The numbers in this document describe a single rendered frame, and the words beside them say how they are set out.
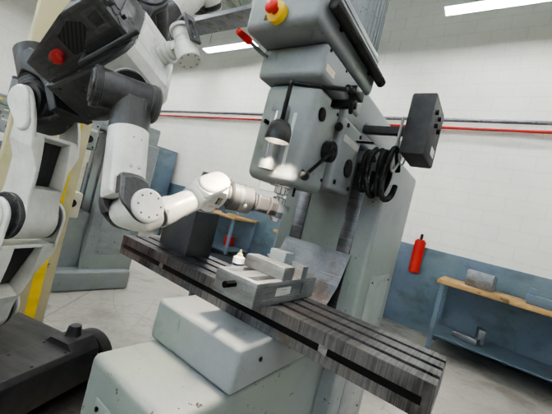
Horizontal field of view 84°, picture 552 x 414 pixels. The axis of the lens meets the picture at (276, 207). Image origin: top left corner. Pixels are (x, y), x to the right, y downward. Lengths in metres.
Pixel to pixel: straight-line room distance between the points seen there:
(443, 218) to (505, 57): 2.42
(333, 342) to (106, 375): 0.56
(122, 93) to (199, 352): 0.67
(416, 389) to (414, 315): 4.40
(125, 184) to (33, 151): 0.46
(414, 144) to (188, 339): 0.92
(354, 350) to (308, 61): 0.79
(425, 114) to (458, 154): 4.13
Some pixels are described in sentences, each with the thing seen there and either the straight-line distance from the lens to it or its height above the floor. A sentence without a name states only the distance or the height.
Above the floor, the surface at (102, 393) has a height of 0.70.
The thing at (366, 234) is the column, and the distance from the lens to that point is 1.29.
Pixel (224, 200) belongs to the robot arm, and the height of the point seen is 1.22.
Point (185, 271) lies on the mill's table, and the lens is 1.15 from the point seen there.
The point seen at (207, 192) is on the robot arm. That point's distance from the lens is 0.86.
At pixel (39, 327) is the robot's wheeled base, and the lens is 1.55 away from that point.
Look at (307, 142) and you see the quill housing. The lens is 0.95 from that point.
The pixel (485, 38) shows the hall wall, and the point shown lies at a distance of 6.00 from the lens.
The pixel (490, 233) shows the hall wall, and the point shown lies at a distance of 5.07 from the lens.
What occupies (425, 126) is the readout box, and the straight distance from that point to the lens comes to 1.15.
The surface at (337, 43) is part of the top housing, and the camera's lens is 1.03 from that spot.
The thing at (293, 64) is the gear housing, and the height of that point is 1.67.
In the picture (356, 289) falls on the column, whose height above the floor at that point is 0.99.
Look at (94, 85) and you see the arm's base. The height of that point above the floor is 1.40.
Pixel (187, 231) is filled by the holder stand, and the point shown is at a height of 1.06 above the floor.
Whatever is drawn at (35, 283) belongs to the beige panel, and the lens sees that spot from 2.61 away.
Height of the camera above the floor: 1.23
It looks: level
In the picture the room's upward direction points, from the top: 14 degrees clockwise
